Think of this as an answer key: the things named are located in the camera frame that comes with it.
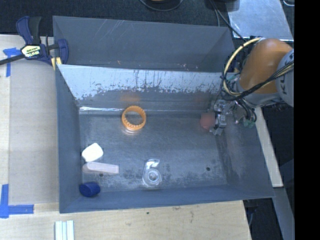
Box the grey metal bin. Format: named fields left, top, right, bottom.
left=52, top=15, right=276, bottom=214

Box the clear glass thing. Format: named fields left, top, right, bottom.
left=141, top=158, right=162, bottom=188

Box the white sponge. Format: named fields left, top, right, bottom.
left=81, top=142, right=104, bottom=163

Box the dark blue cap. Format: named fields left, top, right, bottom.
left=78, top=181, right=102, bottom=198

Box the orange ring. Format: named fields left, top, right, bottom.
left=121, top=105, right=147, bottom=132

